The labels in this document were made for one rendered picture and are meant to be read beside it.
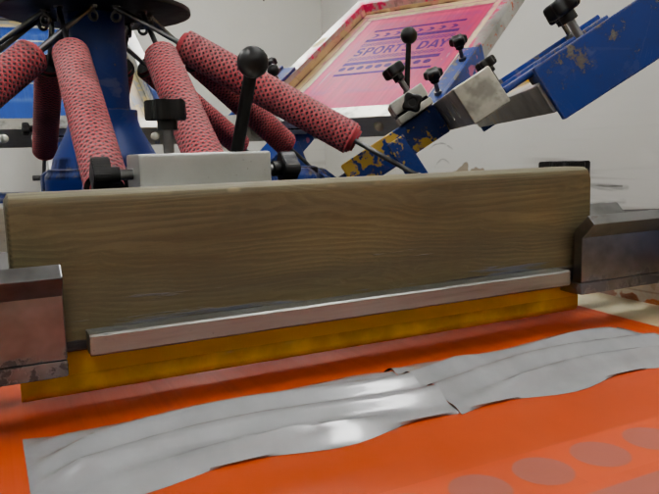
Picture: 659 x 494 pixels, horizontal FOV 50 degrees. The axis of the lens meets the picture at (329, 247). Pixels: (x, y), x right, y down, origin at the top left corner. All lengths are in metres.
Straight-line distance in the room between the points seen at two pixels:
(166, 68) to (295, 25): 3.99
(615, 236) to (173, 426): 0.32
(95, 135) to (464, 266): 0.53
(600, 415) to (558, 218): 0.17
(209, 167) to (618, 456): 0.46
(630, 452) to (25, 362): 0.26
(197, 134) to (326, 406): 0.60
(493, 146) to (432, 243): 3.03
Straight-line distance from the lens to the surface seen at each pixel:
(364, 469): 0.28
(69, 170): 1.15
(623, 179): 2.90
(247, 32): 4.84
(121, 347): 0.34
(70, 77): 0.96
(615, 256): 0.50
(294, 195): 0.37
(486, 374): 0.37
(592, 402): 0.36
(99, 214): 0.35
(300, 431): 0.30
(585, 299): 0.58
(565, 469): 0.29
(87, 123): 0.87
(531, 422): 0.33
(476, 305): 0.46
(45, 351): 0.34
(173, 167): 0.64
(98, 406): 0.37
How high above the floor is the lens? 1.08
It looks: 8 degrees down
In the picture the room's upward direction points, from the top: 2 degrees counter-clockwise
